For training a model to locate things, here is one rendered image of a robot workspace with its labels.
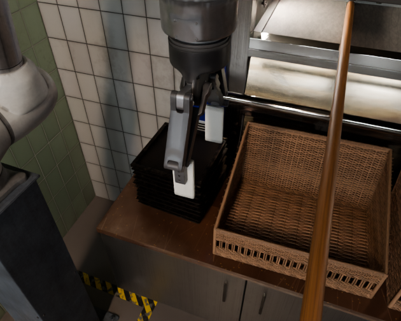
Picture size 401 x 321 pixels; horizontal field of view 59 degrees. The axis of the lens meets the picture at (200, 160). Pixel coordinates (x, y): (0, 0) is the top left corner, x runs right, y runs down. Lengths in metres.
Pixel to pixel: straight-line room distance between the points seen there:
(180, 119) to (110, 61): 1.22
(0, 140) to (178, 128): 0.65
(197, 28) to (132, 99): 1.29
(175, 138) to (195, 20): 0.13
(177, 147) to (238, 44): 0.95
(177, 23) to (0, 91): 0.67
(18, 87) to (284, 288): 1.01
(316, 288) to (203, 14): 0.42
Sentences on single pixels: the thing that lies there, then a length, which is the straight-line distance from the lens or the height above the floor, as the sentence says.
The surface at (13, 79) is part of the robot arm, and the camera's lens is 0.99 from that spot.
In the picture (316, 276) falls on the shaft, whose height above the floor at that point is 1.20.
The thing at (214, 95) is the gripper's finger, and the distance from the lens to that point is 0.53.
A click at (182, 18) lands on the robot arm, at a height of 1.56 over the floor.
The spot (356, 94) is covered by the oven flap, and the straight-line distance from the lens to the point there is 1.38.
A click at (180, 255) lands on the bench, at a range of 1.34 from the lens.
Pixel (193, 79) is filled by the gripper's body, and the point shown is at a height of 1.49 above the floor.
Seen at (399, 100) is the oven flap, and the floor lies 1.04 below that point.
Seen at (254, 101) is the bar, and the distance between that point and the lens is 0.99.
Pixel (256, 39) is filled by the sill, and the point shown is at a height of 1.18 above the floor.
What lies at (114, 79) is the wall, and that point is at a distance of 1.67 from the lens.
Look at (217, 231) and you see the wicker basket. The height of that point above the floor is 0.72.
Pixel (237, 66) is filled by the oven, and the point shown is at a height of 1.06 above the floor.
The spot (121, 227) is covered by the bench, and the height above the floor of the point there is 0.58.
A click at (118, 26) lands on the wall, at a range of 1.53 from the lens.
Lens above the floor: 1.71
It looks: 43 degrees down
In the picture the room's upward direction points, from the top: straight up
